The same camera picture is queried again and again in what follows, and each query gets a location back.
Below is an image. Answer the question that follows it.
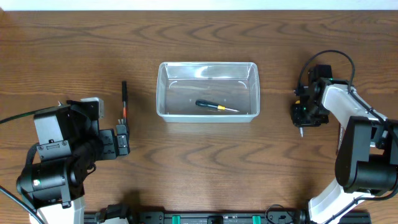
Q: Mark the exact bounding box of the slim black yellow screwdriver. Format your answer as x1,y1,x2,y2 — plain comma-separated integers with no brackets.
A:
195,100,239,113

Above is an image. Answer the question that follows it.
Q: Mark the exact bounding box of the left black cable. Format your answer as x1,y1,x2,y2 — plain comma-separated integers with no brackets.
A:
0,107,60,224

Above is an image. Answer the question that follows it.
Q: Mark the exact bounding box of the clear plastic container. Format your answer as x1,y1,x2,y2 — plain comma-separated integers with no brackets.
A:
156,62,261,123

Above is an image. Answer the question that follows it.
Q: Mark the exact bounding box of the small claw hammer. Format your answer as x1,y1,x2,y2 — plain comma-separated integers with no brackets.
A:
119,81,128,126

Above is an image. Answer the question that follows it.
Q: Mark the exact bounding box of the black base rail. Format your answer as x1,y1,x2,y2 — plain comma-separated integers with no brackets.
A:
83,203,373,224

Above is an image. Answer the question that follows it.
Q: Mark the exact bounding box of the stubby yellow black screwdriver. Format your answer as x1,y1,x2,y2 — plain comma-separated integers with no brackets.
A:
295,100,304,138

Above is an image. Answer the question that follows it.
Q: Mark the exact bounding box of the right black cable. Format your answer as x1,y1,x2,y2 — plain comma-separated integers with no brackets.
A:
295,49,398,147

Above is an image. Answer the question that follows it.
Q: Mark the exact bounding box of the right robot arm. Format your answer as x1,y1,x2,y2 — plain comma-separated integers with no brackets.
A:
290,65,397,223

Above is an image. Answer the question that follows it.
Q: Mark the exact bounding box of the black cable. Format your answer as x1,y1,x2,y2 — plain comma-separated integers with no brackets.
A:
0,107,60,224
295,49,398,147

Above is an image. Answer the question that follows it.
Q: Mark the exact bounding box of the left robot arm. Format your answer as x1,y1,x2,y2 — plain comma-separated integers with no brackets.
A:
16,98,130,223

